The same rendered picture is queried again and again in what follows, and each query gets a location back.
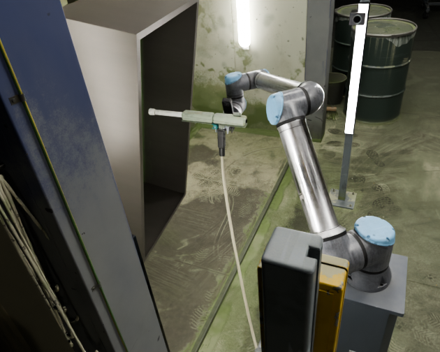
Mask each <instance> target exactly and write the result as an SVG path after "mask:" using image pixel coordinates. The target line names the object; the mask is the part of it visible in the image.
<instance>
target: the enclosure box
mask: <svg viewBox="0 0 440 352"><path fill-rule="evenodd" d="M198 7H199V0H79V1H75V2H73V3H70V4H68V5H66V6H63V7H62V8H63V11H64V15H65V17H66V21H67V24H68V28H69V31H70V33H71V38H72V40H73V44H74V47H75V51H76V54H77V56H78V61H79V63H80V67H81V70H82V74H83V76H84V79H85V83H86V86H87V90H88V92H89V97H90V99H91V104H92V106H93V109H94V113H95V115H96V120H97V122H98V126H99V129H100V132H101V136H102V139H103V142H104V145H105V149H106V152H107V155H108V158H109V161H110V165H111V168H112V172H113V175H114V177H115V181H116V184H117V188H118V191H119V195H120V198H121V200H122V205H123V207H124V211H125V214H126V218H127V221H128V223H129V227H130V230H131V234H132V235H135V236H136V239H137V242H138V246H139V249H140V253H141V256H142V259H143V262H145V261H146V259H147V257H148V255H149V254H150V252H151V251H152V249H153V248H154V245H155V244H156V242H157V241H158V239H159V238H160V236H161V234H162V232H163V231H164V229H165V228H166V226H167V225H168V223H169V221H170V220H171V218H172V217H173V214H174V213H175V211H176V210H177V208H178V207H179V205H180V203H181V202H182V200H183V198H184V197H185V195H186V181H187V171H188V160H189V141H190V130H191V122H182V118H181V117H173V116H165V115H149V109H150V108H154V109H155V110H167V111H174V112H184V111H185V110H191V109H192V99H193V79H194V68H195V58H196V38H197V27H198Z"/></svg>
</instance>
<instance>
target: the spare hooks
mask: <svg viewBox="0 0 440 352"><path fill-rule="evenodd" d="M3 167H5V165H4V164H3V163H0V170H1V169H2V168H3ZM3 191H4V192H3ZM10 193H11V194H12V195H13V196H14V197H15V199H16V200H17V202H18V203H19V204H20V205H21V206H22V208H23V209H24V210H25V212H26V213H27V214H28V215H29V216H30V217H31V219H32V220H33V222H34V223H35V224H36V225H37V226H38V227H39V228H40V229H41V231H42V232H43V233H44V235H45V236H46V238H47V239H49V237H48V236H47V233H46V232H45V231H44V229H43V227H42V226H41V225H40V224H39V222H38V221H37V220H36V218H35V217H34V216H33V215H32V214H31V212H30V211H29V210H28V208H27V207H26V206H25V204H24V203H23V202H22V201H21V200H20V198H19V197H18V196H17V195H16V194H15V192H14V190H12V188H11V187H10V185H9V184H8V183H7V181H6V180H5V177H4V175H3V174H2V173H1V171H0V199H1V200H2V202H3V204H4V205H5V207H6V209H7V211H8V213H9V215H10V217H11V219H12V221H13V223H14V224H15V227H16V229H17V231H18V233H19V234H20V237H21V239H22V240H21V239H20V238H19V236H18V234H17V232H16V230H15V229H14V227H13V225H12V224H11V222H10V221H9V219H8V217H7V216H6V214H5V212H4V211H3V209H2V207H1V206H0V213H1V214H2V215H3V217H4V219H5V220H6V223H7V224H8V226H9V228H10V230H11V231H12V233H13V234H14V236H15V237H16V239H17V241H18V243H19V245H20V246H21V248H22V250H23V252H24V253H25V255H26V256H27V258H28V259H29V261H30V263H31V265H32V266H30V264H29V261H28V260H27V258H26V256H25V255H24V253H23V252H22V250H21V249H20V247H19V245H18V244H17V242H16V240H15V238H14V237H13V236H12V234H11V233H10V231H9V230H8V228H7V226H6V224H5V222H4V220H3V218H2V216H1V215H0V223H1V224H2V226H3V227H4V229H5V230H6V233H7V235H8V237H9V238H10V240H11V242H12V243H13V246H14V247H15V248H16V251H17V253H18V255H19V257H20V258H21V260H22V262H23V263H24V265H25V267H26V269H27V271H28V273H29V275H30V276H31V278H32V279H33V281H34V283H35V285H36V288H37V289H38V290H39V292H40V293H41V295H42V296H43V299H44V301H45V303H46V305H47V306H48V307H49V309H50V311H51V312H52V315H53V316H54V318H55V319H56V321H57V323H58V325H59V327H60V328H61V330H62V332H63V333H64V335H65V338H66V340H67V341H68V343H69V346H70V347H73V343H72V342H71V340H70V338H71V339H72V338H75V340H76V342H77V343H78V346H79V347H80V349H81V350H82V352H86V351H85V350H84V348H83V346H82V344H81V342H80V340H79V339H78V337H77V336H76V334H75V332H74V330H73V329H72V327H71V324H70V323H69V322H71V323H72V322H74V321H78V320H79V317H78V316H77V317H76V318H68V317H67V315H66V313H65V312H66V310H67V308H66V307H63V308H62V305H61V303H60V301H59V300H58V298H57V296H56V294H55V292H58V291H59V286H58V285H55V288H54V287H52V285H51V284H50V282H49V280H48V278H47V276H46V274H45V273H44V271H43V268H42V266H41V264H40V262H39V260H38V257H37V256H36V254H35V252H34V249H33V247H32V244H31V242H30V241H29V238H28V236H27V234H26V232H25V230H24V226H23V225H22V222H21V220H20V216H19V214H18V212H17V210H16V208H15V204H14V202H13V199H12V197H11V194H10ZM33 268H34V269H33ZM34 270H35V271H34ZM36 274H37V275H38V277H37V275H36ZM41 289H42V290H43V292H44V293H45V295H46V297H47V298H48V300H49V301H50V303H49V302H48V300H47V298H46V297H45V295H44V293H43V292H42V290H41ZM52 300H53V301H52ZM51 306H52V307H51ZM52 309H53V310H52ZM57 312H59V313H60V314H61V316H62V318H63V319H64V321H65V322H66V324H67V326H68V328H69V330H70V331H71V333H68V332H67V330H66V329H65V327H64V325H63V323H62V321H61V318H60V316H59V315H58V313H57Z"/></svg>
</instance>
